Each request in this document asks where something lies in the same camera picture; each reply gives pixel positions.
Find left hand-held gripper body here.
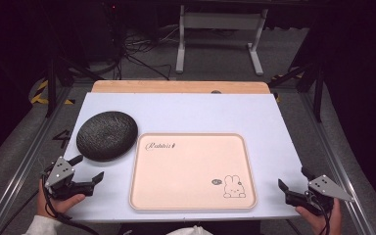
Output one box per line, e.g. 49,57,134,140
41,156,96,201

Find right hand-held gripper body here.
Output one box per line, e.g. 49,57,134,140
284,174,355,216

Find round black textured plate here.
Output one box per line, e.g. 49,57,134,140
75,111,139,163

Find pink rabbit print tray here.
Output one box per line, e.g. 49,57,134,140
128,132,259,212

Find person's left hand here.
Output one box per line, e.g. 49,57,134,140
36,178,87,220

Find person's right hand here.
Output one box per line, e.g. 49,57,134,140
295,198,344,235

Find yellow black floor tape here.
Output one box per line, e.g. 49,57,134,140
28,79,76,106
271,67,306,104

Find black tripod stand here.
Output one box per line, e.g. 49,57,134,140
266,60,326,124
43,47,106,119

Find person's white clothing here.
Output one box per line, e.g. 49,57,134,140
165,224,213,235

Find white table board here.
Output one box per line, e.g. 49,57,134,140
62,92,309,223

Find wooden desk top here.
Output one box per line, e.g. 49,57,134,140
91,79,271,95

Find white metal stand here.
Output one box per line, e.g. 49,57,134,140
174,4,269,77

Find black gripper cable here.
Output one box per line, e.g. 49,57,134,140
307,190,333,235
40,169,101,235

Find aluminium frame rail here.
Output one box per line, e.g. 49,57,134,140
0,85,76,235
297,91,375,235

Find black floor cables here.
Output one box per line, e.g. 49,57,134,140
112,23,181,81

